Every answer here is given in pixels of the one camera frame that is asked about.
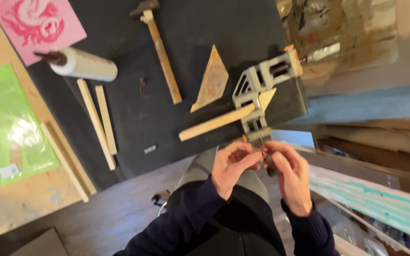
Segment white glue cartridge tube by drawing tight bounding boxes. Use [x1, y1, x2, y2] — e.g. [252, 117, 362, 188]
[33, 46, 118, 82]

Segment person's black apron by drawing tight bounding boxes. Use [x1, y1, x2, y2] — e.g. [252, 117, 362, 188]
[165, 179, 287, 256]

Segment person's right hand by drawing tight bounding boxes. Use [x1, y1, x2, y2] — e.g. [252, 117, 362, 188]
[261, 140, 313, 218]

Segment wooden handled hammer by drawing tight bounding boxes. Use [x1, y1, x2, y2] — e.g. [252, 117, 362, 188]
[130, 0, 183, 105]

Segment short mitred wooden piece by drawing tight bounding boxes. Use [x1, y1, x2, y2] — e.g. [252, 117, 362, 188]
[258, 88, 277, 111]

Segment person's grey trouser leg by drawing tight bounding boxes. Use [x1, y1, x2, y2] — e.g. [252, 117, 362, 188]
[174, 146, 270, 204]

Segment long mitred wooden strip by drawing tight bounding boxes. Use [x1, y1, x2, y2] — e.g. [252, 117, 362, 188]
[179, 103, 256, 142]

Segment triangular worn wooden piece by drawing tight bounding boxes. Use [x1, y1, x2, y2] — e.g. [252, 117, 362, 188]
[190, 44, 229, 114]

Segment turquoise painted wooden planks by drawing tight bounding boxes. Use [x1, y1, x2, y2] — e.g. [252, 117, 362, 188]
[308, 164, 410, 246]

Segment person's left hand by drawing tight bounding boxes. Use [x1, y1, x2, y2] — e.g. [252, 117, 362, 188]
[211, 141, 263, 201]

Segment small brown wire hook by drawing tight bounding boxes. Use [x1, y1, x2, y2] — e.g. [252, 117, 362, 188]
[139, 77, 153, 99]

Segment black rubber work mat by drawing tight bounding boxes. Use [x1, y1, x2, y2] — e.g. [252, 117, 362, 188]
[25, 0, 309, 191]

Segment thin light wooden strip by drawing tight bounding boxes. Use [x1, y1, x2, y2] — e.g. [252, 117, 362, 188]
[95, 85, 118, 156]
[76, 78, 117, 171]

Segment grey board corner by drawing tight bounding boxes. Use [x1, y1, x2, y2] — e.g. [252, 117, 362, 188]
[9, 228, 70, 256]

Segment long wooden batten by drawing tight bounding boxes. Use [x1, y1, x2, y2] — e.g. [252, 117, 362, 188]
[40, 122, 98, 203]

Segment pink printed sheet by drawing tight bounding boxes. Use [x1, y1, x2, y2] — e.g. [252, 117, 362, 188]
[0, 0, 87, 67]

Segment grey metal corner clamp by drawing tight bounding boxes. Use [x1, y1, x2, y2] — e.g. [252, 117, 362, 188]
[232, 45, 303, 150]

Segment green plastic bag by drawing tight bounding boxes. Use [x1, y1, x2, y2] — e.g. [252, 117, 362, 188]
[0, 64, 60, 186]

